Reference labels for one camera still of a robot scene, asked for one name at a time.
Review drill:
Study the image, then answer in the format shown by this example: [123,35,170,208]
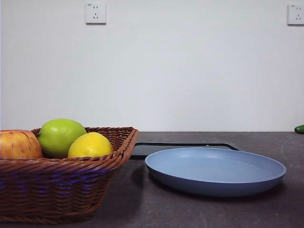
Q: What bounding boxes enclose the yellow lemon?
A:
[67,132,114,158]

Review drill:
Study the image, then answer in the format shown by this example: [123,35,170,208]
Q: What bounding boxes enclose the blue round plate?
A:
[144,147,287,197]

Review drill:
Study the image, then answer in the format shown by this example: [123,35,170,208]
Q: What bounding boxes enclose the brown woven wicker basket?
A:
[0,126,140,218]

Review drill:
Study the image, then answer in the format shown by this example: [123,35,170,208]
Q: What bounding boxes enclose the black flat tray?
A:
[130,142,239,160]

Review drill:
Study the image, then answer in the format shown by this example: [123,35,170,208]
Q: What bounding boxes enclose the green apple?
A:
[37,118,87,159]

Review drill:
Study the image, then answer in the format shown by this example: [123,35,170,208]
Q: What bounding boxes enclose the red yellow apple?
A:
[0,129,43,160]

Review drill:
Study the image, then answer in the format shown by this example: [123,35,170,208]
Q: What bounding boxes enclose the white wall socket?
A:
[287,4,304,26]
[85,2,107,25]

